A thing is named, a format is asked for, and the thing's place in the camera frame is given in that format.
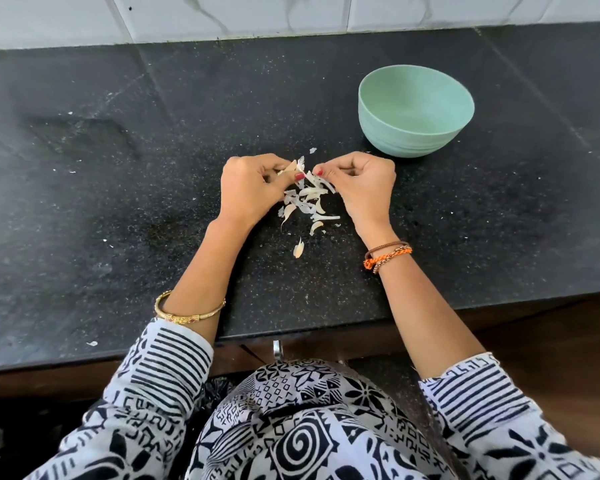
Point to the person's right hand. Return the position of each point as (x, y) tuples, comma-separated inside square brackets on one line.
[(367, 192)]

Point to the person's left hand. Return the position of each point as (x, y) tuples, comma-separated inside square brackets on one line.
[(242, 189)]

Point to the person's left thumb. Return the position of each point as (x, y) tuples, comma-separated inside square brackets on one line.
[(286, 180)]

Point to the person's right thumb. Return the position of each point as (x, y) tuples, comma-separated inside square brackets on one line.
[(327, 178)]

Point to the white garlic skin strip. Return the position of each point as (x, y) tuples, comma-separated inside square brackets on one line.
[(319, 182)]

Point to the garlic clove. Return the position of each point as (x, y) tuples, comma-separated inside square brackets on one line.
[(288, 167)]

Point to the person's right forearm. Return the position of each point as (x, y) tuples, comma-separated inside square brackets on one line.
[(420, 309)]

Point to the person's left forearm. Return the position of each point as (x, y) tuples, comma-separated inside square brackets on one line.
[(205, 274)]

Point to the pile of garlic peels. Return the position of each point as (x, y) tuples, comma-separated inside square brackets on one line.
[(305, 204)]

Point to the mint green bowl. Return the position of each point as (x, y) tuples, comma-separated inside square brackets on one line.
[(412, 109)]

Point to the gold bangle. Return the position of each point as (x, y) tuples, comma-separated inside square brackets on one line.
[(185, 318)]

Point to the black and white patterned garment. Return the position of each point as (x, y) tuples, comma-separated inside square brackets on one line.
[(300, 424)]

